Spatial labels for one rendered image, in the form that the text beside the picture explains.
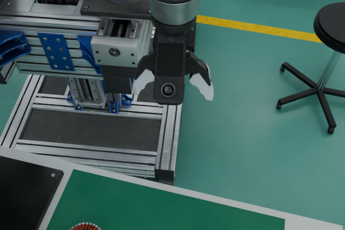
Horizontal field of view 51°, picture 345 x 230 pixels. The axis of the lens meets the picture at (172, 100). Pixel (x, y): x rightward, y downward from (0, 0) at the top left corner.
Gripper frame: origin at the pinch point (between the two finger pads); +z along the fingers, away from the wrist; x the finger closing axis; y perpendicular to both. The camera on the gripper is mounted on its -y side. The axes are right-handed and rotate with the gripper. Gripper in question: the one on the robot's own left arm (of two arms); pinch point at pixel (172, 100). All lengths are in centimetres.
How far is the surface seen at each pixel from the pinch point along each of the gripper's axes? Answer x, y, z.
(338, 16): -70, 104, 59
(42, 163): 39, 3, 40
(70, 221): 26.2, -12.7, 40.3
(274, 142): -50, 63, 115
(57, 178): 32, -2, 38
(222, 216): -14.2, -7.2, 40.3
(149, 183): 6.6, 0.2, 40.5
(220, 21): -18, 160, 115
